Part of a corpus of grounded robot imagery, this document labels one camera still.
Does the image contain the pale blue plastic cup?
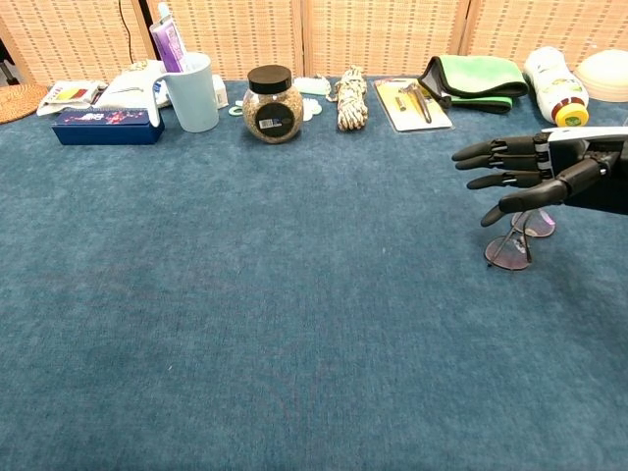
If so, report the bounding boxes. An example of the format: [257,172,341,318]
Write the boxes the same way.
[146,51,221,133]

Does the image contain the round woven rattan coaster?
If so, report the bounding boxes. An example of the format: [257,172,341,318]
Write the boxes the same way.
[0,82,50,126]

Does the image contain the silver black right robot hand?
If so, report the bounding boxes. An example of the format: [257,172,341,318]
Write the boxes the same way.
[450,126,628,228]

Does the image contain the purple toothpaste tube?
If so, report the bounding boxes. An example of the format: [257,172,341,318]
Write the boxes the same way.
[148,2,186,74]

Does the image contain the small white box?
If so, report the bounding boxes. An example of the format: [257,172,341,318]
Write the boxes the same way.
[211,73,230,110]

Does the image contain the teal handled hair brush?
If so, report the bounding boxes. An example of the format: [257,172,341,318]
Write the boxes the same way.
[292,74,340,103]

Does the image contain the coiled beige rope bundle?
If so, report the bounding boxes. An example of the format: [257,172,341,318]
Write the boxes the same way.
[335,65,369,132]

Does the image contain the bamboo folding screen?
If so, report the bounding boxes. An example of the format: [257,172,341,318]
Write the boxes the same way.
[0,0,628,89]

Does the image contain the white snack packet yellow red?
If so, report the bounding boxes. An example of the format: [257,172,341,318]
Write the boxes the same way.
[36,79,107,118]

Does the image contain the green cloth black trim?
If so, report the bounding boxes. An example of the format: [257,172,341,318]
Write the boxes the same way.
[417,54,530,115]

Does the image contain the razor in yellow card pack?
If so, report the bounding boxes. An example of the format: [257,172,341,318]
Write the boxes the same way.
[373,77,453,132]

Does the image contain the white snack bag blue print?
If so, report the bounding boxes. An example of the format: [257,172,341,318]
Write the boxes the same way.
[92,58,171,110]

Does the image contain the black wire eyeglasses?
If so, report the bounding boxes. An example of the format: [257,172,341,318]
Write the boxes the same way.
[483,208,557,272]

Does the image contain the blue carpet table mat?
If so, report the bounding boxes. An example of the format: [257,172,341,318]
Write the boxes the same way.
[0,76,628,471]

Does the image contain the dark blue rectangular box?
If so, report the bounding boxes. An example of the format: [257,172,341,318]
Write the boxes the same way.
[51,107,166,146]

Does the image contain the glass jar black lid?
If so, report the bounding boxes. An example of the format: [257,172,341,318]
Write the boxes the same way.
[241,64,304,145]

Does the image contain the thin black hanging cable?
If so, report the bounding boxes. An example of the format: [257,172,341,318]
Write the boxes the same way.
[119,0,133,68]

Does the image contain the beige upturned bowl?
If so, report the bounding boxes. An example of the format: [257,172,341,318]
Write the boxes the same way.
[573,48,628,103]

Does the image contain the white bottle yellow cap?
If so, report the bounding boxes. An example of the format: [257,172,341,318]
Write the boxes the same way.
[522,45,591,129]

